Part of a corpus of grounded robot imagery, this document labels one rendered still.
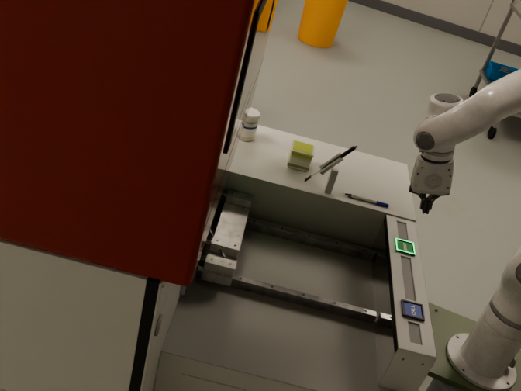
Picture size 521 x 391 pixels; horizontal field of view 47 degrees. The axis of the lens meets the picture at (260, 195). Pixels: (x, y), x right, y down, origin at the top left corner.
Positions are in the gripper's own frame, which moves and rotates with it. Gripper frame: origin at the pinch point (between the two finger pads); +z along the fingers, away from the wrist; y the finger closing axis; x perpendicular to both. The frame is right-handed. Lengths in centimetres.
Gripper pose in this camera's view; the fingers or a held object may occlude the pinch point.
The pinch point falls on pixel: (426, 205)
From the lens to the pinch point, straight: 170.7
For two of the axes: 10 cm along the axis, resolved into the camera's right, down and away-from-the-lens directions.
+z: -0.2, 8.4, 5.4
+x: 1.2, -5.4, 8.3
